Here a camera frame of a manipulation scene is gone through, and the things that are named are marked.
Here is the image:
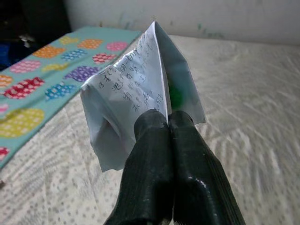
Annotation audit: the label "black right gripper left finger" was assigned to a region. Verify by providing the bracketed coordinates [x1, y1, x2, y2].
[103, 109, 175, 225]

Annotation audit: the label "blue bag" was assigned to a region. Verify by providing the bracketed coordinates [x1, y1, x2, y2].
[0, 43, 17, 71]

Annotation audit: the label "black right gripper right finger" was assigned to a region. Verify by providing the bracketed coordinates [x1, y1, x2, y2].
[168, 110, 247, 225]

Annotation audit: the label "turquoise blanket colourful shapes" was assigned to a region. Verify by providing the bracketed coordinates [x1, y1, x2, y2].
[0, 26, 144, 170]

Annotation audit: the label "white patterned mattress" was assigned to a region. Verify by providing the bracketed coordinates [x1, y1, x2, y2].
[0, 34, 300, 225]

